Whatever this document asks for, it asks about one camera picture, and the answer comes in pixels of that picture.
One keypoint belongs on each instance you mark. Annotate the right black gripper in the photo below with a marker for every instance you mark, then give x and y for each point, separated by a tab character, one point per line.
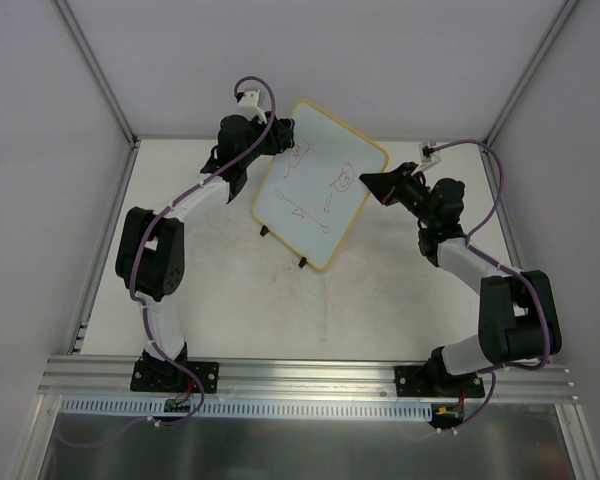
397	185

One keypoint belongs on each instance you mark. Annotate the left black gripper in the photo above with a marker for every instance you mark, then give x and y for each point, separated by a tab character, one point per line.
278	136

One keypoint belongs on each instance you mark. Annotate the yellow framed whiteboard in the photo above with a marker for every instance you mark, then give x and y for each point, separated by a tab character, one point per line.
312	195

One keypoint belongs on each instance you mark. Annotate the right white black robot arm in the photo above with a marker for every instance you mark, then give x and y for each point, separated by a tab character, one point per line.
517	318

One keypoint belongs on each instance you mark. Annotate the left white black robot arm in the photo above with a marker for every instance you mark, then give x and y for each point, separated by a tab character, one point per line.
151	253

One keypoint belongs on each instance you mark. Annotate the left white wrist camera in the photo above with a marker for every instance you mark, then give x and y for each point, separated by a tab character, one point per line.
250	105

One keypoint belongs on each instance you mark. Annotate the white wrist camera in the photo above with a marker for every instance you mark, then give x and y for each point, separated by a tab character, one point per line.
250	105
428	156

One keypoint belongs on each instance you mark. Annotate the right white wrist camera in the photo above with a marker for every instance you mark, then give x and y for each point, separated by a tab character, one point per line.
428	156

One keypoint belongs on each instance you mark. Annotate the left aluminium frame post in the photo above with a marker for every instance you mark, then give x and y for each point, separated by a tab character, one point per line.
77	35

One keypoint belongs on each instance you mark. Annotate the aluminium frame post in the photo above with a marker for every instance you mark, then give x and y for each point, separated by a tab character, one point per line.
77	35
543	48

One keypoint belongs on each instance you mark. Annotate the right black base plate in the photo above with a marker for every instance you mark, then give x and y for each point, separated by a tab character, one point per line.
411	381

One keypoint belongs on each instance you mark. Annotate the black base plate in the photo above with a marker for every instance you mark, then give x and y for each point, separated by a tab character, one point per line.
200	376
411	381

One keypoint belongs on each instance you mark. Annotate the aluminium extrusion rail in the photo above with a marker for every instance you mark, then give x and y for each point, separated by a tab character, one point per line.
298	379

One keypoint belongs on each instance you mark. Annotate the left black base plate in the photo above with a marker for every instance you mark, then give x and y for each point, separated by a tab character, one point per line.
200	376

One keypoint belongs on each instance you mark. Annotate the right aluminium frame post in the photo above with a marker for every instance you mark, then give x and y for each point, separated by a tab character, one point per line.
543	48

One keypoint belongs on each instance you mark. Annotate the white slotted cable duct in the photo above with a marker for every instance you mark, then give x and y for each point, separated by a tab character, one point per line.
248	408

